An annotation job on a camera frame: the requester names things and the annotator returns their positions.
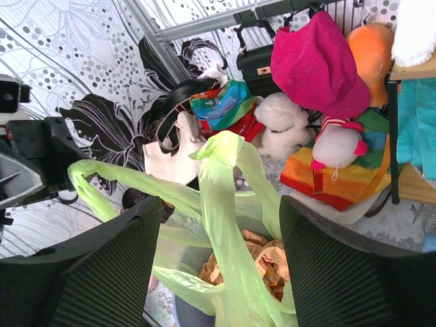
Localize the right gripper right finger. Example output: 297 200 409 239
279 196 435 326

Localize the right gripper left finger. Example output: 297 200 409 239
1 196 161 326

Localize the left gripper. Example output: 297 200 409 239
1 117 87 225

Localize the green plastic trash bag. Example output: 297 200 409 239
68 131 297 326

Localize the dark brown leather bag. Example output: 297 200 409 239
121 188 147 212

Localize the blue-grey trash bin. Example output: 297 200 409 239
172 294 215 327

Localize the rainbow striped bag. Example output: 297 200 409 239
280 108 391 211

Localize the cream canvas tote bag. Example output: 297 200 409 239
143 112 206 185

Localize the crumpled brown paper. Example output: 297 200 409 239
200 229 290 302

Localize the wooden metal shelf rack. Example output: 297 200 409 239
388 61 435 204

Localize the black round hat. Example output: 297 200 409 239
155 78 221 153

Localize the white pink-eared plush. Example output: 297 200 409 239
311 114 368 170

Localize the white fluffy plush toy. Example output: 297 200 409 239
254 93 316 159

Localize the red folded cloth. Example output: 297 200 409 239
197 109 264 142

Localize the teal folded towel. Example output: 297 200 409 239
396 78 435 179

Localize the colourful scarf bundle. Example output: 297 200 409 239
189 80 258 130

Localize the magenta felt hat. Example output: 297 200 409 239
270 10 371 119

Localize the black leather handbag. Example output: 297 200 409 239
234 20 281 98

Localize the orange plush toy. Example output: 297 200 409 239
346 23 394 107

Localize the white grey plush dog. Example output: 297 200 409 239
392 0 435 67

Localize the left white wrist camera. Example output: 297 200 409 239
1 74 31 114

